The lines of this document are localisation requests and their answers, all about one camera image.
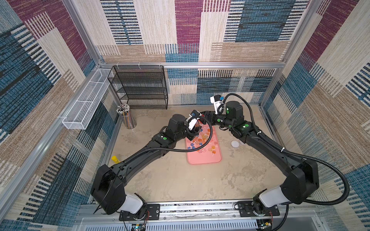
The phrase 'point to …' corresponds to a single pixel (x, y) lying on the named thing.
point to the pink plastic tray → (194, 158)
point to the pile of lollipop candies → (204, 141)
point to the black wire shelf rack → (140, 86)
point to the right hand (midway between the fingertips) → (201, 116)
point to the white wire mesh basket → (85, 109)
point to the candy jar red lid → (200, 121)
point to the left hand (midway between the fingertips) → (197, 123)
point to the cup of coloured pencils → (124, 110)
